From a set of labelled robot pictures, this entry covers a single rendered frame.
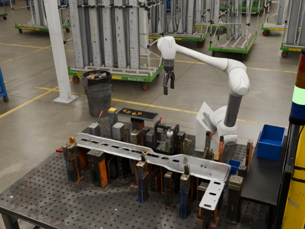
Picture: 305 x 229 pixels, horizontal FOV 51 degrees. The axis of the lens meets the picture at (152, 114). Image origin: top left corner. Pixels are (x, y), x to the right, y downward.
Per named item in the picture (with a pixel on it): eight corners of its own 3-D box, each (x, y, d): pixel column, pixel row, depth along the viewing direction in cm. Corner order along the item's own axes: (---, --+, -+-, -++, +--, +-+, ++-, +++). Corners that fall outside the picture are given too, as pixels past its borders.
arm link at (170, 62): (160, 58, 234) (160, 66, 237) (172, 60, 231) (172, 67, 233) (165, 55, 242) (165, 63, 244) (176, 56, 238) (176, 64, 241)
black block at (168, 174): (161, 209, 238) (160, 177, 225) (166, 200, 246) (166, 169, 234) (171, 212, 235) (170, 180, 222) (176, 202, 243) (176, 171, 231)
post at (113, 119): (110, 152, 310) (106, 112, 290) (115, 148, 316) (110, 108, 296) (117, 154, 307) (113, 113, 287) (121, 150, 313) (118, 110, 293)
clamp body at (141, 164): (135, 202, 245) (132, 165, 230) (141, 192, 255) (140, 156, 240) (145, 205, 242) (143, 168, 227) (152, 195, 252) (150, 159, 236)
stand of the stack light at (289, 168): (277, 181, 137) (300, 50, 112) (279, 171, 143) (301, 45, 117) (295, 184, 134) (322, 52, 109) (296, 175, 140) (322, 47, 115)
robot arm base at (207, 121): (204, 110, 314) (209, 107, 311) (218, 128, 314) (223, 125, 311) (199, 116, 299) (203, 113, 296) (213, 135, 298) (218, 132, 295)
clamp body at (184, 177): (175, 217, 229) (175, 178, 214) (181, 207, 239) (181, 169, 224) (187, 221, 226) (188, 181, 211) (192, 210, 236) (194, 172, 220)
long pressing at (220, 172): (64, 144, 270) (63, 143, 270) (80, 132, 288) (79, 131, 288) (225, 184, 217) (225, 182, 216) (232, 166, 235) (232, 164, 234)
